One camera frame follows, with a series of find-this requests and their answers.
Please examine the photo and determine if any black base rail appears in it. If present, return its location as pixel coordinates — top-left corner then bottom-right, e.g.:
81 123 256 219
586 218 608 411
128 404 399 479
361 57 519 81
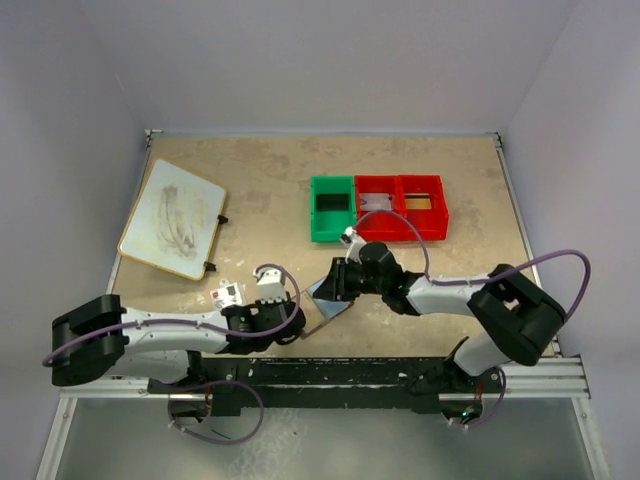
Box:
148 355 506 416

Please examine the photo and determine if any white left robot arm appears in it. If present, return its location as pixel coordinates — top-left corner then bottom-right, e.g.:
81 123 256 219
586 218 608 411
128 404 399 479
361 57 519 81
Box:
42 294 306 392

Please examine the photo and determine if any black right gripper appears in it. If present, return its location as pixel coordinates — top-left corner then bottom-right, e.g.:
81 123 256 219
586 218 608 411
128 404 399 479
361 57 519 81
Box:
313 257 386 302

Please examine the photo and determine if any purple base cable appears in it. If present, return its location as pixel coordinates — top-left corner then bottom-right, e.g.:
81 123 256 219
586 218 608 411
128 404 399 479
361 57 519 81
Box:
447 369 507 431
167 371 266 444

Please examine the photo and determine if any gold card in bin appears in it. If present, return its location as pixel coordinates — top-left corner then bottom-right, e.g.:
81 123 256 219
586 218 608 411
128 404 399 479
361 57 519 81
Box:
404 195 432 211

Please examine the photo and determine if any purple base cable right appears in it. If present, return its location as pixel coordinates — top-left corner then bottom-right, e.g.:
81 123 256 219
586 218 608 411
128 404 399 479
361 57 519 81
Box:
447 369 507 431

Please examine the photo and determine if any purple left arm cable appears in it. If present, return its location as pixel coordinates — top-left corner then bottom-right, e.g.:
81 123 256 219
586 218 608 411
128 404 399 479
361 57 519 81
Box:
42 262 302 369

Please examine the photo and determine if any white board yellow rim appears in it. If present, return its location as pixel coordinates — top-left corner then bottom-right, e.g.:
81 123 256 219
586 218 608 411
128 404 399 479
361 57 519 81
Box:
118 159 227 281

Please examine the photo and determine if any metal corner bracket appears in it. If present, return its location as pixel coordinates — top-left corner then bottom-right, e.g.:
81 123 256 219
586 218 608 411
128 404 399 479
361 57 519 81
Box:
145 129 164 150

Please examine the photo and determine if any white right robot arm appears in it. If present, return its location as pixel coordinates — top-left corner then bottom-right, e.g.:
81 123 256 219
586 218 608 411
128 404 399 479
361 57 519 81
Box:
313 242 568 391

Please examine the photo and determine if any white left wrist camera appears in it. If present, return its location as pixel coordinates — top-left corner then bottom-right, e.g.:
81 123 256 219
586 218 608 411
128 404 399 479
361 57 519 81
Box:
253 267 289 304

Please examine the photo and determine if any green plastic bin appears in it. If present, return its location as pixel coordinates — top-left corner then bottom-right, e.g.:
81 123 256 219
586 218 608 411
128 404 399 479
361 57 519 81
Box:
310 176 357 243

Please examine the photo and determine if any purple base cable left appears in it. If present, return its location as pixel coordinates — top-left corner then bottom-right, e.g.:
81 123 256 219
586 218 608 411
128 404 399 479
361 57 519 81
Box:
167 371 266 444

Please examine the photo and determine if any black card in bin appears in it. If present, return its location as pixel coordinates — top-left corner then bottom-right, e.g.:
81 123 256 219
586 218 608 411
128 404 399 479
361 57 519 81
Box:
315 193 350 212

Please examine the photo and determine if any brown leather card holder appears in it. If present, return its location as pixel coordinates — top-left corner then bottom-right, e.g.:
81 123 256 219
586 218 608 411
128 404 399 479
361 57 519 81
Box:
300 280 353 339

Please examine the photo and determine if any clear plastic packet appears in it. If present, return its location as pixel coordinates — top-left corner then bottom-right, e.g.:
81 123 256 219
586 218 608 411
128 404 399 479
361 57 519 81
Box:
210 279 247 311

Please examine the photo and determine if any white magnetic stripe card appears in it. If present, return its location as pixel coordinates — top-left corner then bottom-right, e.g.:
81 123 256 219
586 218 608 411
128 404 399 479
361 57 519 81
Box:
359 192 394 212

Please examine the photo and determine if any red bin right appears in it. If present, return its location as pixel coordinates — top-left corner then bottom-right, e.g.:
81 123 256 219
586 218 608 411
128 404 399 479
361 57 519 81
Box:
400 175 449 241

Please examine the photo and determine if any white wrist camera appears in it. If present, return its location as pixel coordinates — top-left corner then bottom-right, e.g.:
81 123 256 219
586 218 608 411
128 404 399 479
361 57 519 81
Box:
253 267 289 304
340 226 367 263

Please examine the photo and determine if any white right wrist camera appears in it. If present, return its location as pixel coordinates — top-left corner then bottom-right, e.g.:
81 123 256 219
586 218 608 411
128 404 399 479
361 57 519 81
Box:
340 226 367 263

